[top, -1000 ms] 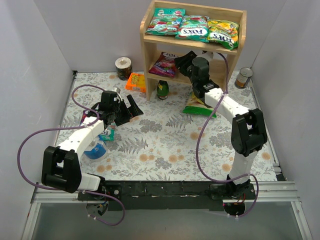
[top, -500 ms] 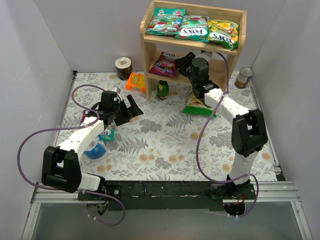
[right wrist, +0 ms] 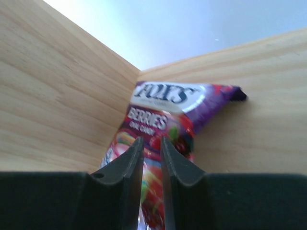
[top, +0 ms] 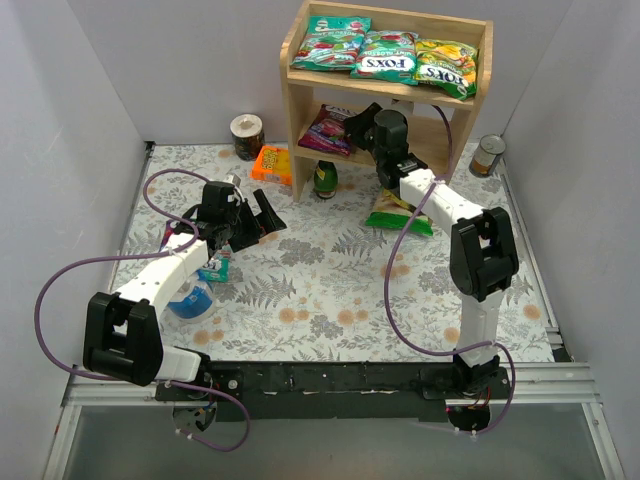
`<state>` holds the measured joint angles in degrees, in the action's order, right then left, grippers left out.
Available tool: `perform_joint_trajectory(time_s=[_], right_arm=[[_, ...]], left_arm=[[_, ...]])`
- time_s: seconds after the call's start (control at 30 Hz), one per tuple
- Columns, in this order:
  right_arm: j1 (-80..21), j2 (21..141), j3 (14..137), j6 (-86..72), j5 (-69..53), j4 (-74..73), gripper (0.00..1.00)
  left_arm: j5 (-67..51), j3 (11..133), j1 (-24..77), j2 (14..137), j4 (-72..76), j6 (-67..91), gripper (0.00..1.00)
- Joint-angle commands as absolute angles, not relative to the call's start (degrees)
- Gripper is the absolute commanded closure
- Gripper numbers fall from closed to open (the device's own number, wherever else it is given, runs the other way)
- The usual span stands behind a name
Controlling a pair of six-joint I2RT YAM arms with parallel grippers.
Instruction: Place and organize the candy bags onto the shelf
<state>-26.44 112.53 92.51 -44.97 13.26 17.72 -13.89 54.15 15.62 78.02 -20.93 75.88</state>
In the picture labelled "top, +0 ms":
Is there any green glass bottle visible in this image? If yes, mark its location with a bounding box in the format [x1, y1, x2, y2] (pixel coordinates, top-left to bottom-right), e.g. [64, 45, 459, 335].
[313, 160, 338, 199]

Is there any teal Fox's candy bag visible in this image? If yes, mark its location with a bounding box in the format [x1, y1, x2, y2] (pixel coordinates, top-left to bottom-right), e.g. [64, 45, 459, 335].
[350, 30, 418, 86]
[291, 16, 372, 71]

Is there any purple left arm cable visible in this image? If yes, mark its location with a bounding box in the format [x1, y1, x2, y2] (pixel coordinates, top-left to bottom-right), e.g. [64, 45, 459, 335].
[33, 168, 254, 453]

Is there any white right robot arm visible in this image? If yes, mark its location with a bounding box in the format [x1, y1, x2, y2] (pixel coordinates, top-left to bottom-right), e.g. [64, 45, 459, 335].
[344, 103, 519, 394]

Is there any wooden two-tier shelf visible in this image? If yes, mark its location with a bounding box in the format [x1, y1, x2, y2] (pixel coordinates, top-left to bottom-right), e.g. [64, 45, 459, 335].
[279, 1, 494, 199]

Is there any green cassava chips bag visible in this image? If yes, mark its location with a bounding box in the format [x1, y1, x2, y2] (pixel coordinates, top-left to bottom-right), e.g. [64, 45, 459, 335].
[365, 189, 433, 236]

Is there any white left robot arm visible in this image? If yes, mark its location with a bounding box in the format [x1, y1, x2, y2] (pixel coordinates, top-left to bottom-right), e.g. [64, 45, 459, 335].
[83, 181, 286, 386]

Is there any orange candy box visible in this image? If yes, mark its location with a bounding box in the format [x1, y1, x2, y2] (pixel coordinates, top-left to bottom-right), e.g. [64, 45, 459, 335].
[250, 145, 292, 186]

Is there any dark tape roll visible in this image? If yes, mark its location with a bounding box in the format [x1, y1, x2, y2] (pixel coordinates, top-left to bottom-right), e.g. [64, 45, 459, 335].
[230, 114, 264, 161]

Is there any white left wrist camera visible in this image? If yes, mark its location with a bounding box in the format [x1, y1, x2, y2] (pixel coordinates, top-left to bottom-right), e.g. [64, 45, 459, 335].
[223, 173, 244, 203]

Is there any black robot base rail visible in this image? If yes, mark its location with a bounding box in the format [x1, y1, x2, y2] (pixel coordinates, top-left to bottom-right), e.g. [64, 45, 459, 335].
[155, 359, 512, 429]

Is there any metal tin can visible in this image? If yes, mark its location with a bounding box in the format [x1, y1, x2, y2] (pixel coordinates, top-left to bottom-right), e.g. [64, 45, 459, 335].
[469, 134, 507, 177]

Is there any purple fox's candy bag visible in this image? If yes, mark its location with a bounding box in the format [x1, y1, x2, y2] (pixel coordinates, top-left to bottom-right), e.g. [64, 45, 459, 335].
[158, 220, 193, 255]
[298, 104, 355, 157]

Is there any yellow green Fox's candy bag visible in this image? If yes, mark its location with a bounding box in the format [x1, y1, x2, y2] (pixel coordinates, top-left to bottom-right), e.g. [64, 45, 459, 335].
[413, 39, 478, 100]

